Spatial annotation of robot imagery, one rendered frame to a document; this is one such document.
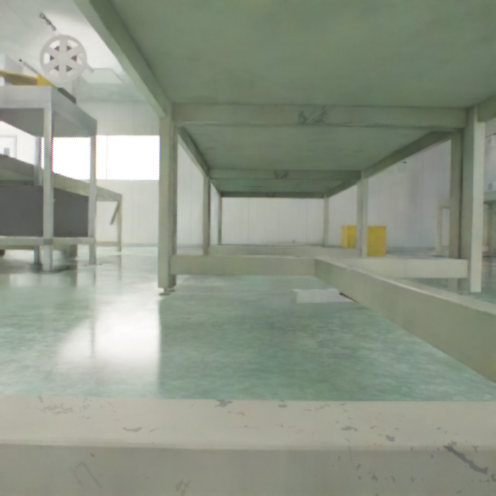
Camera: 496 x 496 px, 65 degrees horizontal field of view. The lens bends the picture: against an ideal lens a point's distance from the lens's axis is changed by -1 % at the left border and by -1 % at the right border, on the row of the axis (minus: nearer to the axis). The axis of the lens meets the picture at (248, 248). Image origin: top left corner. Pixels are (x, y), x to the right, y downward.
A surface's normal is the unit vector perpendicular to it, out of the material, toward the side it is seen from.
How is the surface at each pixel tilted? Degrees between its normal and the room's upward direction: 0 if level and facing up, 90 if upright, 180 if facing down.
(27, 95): 90
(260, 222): 90
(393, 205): 90
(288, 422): 0
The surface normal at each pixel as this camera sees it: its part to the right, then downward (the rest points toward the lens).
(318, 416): 0.01, -1.00
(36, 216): 0.00, 0.03
